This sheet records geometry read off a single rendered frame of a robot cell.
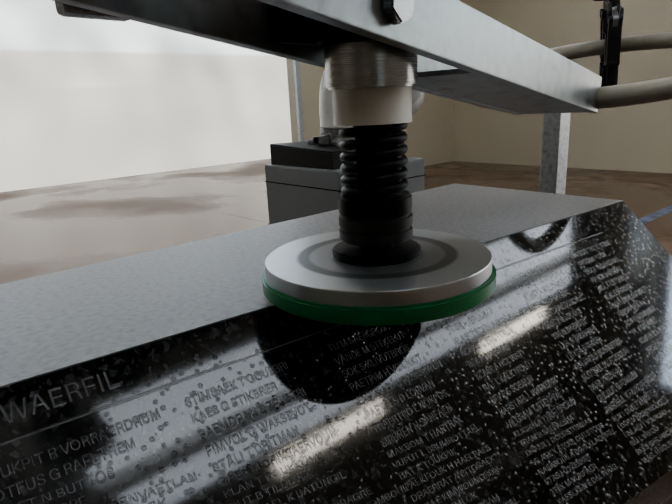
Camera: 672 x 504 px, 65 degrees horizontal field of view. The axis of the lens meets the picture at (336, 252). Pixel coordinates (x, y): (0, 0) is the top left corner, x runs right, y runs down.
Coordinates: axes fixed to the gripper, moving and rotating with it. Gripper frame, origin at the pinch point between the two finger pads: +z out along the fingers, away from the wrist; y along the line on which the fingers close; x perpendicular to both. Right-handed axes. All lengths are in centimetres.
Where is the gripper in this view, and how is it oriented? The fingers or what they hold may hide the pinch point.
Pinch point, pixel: (608, 81)
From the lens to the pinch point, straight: 133.3
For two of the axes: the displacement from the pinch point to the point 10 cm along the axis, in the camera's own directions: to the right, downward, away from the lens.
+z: 1.8, 8.7, 4.6
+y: -2.8, 4.9, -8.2
